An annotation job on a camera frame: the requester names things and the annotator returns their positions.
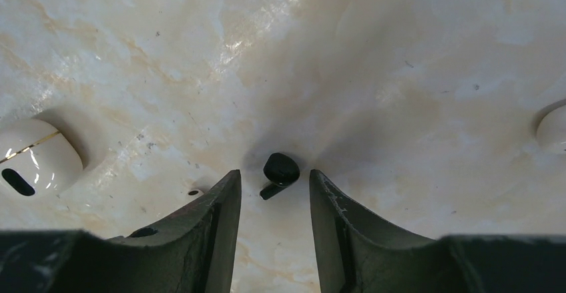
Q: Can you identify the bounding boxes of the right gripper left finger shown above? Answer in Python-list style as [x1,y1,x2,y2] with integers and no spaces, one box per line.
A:
[1,170,242,292]

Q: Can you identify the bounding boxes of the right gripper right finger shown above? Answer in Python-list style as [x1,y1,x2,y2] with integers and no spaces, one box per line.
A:
[309,170,565,292]

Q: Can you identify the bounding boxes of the black earbud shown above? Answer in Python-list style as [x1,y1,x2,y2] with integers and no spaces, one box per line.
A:
[260,153,300,200]

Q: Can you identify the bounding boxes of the white earbud charging case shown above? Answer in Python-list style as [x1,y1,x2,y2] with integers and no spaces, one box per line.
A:
[1,119,83,202]

